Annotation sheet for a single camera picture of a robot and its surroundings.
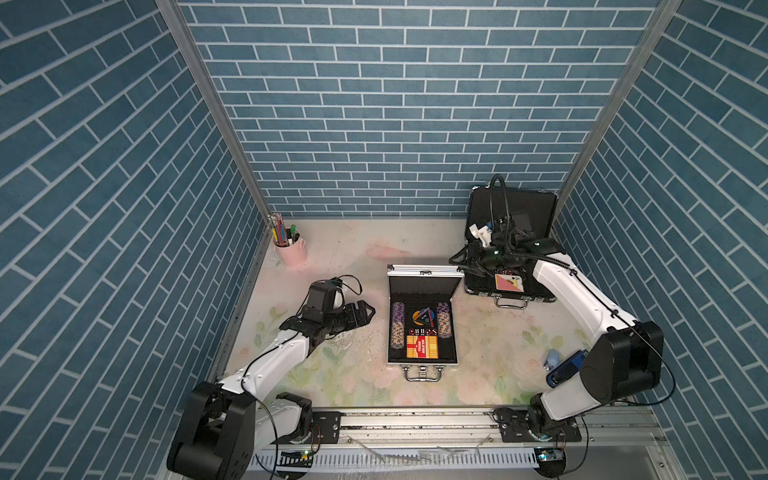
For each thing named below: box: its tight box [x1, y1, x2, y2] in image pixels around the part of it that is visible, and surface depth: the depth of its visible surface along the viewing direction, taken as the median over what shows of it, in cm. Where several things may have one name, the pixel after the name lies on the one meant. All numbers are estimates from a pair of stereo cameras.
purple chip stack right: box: [436, 302, 452, 339], surface depth 91 cm
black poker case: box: [464, 185, 559, 303], surface depth 76 cm
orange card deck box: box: [406, 335, 439, 359], surface depth 86 cm
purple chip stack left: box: [391, 302, 405, 350], surface depth 90 cm
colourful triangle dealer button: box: [412, 307, 435, 327], surface depth 93 cm
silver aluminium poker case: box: [387, 264, 465, 382], surface depth 88 cm
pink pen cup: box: [272, 228, 308, 268], surface depth 104 cm
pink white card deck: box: [494, 274, 525, 292], surface depth 101 cm
